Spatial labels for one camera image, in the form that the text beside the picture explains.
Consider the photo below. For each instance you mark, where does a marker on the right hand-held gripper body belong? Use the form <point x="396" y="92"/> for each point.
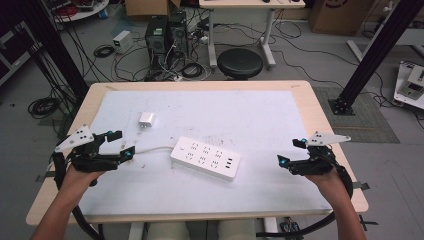
<point x="315" y="165"/>

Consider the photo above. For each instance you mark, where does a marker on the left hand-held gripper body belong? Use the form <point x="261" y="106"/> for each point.
<point x="87" y="156"/>

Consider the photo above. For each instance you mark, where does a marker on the person's right hand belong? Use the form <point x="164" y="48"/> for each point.
<point x="330" y="185"/>

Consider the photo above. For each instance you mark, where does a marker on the person's left hand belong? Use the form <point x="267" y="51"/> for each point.
<point x="78" y="181"/>

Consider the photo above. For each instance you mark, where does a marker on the white charger plug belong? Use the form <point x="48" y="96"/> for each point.
<point x="146" y="120"/>

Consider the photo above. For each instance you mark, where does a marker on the white table leg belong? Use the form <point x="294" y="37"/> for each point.
<point x="136" y="231"/>
<point x="270" y="225"/>

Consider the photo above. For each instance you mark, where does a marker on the small circuit board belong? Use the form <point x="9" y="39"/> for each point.
<point x="289" y="226"/>

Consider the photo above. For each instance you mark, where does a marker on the grey floor mat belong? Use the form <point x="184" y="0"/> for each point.
<point x="363" y="120"/>

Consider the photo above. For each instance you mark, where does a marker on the white power strip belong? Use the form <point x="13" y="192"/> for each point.
<point x="206" y="158"/>

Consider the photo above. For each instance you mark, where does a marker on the white table mat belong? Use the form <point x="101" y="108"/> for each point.
<point x="216" y="113"/>

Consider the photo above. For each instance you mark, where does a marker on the person's right leg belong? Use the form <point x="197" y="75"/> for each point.
<point x="236" y="230"/>

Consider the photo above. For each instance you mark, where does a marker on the person's leg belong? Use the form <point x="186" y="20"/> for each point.
<point x="166" y="231"/>
<point x="236" y="230"/>

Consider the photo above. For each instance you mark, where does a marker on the person's left leg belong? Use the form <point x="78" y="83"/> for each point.
<point x="166" y="231"/>

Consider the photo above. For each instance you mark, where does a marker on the white power supply box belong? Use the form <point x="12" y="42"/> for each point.
<point x="122" y="41"/>

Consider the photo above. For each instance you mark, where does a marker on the black round stool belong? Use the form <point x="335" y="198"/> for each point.
<point x="240" y="63"/>

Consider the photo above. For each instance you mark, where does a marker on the black computer tower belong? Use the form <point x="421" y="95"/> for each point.
<point x="178" y="31"/>
<point x="156" y="38"/>

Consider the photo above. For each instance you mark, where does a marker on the white device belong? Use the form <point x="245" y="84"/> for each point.
<point x="411" y="85"/>

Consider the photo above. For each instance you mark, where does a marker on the round white table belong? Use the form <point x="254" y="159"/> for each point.
<point x="80" y="10"/>

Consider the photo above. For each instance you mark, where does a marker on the large cardboard box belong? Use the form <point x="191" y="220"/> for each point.
<point x="340" y="15"/>

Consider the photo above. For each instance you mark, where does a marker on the white desk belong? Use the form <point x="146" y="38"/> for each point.
<point x="250" y="3"/>

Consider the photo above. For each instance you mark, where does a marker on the black aluminium post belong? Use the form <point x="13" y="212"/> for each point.
<point x="56" y="43"/>
<point x="376" y="50"/>

